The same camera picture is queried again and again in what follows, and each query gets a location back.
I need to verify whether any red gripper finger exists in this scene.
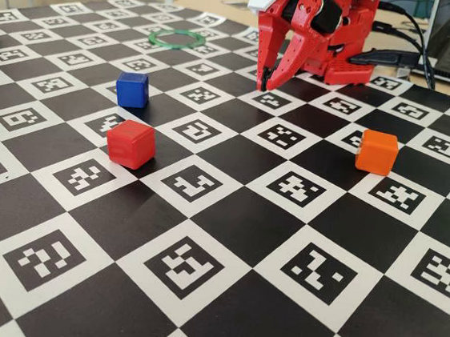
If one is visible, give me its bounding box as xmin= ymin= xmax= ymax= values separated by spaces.
xmin=251 ymin=22 xmax=289 ymax=93
xmin=263 ymin=0 xmax=325 ymax=97

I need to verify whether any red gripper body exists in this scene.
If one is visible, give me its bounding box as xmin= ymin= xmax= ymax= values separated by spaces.
xmin=255 ymin=0 xmax=344 ymax=39

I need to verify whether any blue cube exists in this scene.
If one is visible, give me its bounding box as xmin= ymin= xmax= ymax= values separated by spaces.
xmin=113 ymin=70 xmax=152 ymax=110

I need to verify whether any red cube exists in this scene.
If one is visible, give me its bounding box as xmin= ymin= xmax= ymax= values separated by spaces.
xmin=103 ymin=117 xmax=160 ymax=172

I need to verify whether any red perforated robot base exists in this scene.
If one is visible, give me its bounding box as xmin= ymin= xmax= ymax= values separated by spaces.
xmin=298 ymin=43 xmax=376 ymax=90

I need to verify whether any orange cube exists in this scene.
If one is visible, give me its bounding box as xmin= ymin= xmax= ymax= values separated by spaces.
xmin=353 ymin=128 xmax=401 ymax=179

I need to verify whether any small printed marker sticker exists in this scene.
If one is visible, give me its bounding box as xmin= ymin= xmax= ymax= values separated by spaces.
xmin=220 ymin=0 xmax=263 ymax=13

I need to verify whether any black white marker checkerboard mat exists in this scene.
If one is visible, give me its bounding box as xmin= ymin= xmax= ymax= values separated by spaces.
xmin=0 ymin=0 xmax=450 ymax=337

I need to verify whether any black cable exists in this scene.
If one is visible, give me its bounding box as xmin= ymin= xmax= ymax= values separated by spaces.
xmin=368 ymin=1 xmax=444 ymax=90
xmin=365 ymin=21 xmax=442 ymax=89

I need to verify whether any black clamp handle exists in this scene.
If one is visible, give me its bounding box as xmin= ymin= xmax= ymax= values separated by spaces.
xmin=347 ymin=44 xmax=420 ymax=73

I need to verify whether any green ring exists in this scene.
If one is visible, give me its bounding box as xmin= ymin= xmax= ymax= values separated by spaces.
xmin=147 ymin=26 xmax=206 ymax=54

